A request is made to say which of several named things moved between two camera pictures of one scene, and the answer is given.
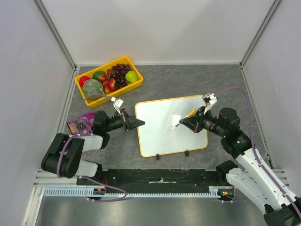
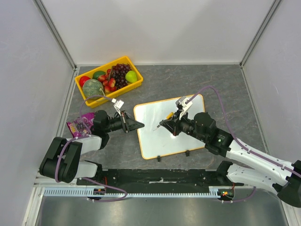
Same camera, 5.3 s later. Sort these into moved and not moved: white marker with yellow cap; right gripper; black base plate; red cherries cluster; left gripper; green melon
Moved: white marker with yellow cap; right gripper
Not moved: red cherries cluster; green melon; left gripper; black base plate
